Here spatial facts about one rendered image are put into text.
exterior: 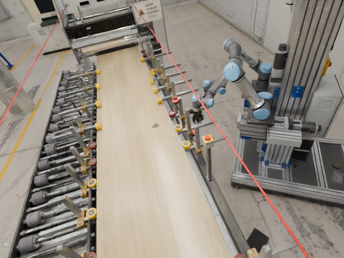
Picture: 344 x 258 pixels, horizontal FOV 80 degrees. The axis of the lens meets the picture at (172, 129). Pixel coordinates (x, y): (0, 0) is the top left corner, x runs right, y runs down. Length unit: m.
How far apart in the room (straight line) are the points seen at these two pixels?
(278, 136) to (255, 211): 0.98
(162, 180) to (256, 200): 1.30
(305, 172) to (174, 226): 1.72
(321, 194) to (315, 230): 0.36
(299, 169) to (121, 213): 1.99
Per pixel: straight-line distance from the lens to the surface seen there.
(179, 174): 1.73
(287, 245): 1.61
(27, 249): 2.05
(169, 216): 1.58
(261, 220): 2.58
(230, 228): 1.74
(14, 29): 11.72
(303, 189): 2.62
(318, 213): 2.79
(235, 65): 1.58
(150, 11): 4.15
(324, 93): 2.07
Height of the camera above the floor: 2.32
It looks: 42 degrees down
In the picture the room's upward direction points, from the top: 12 degrees counter-clockwise
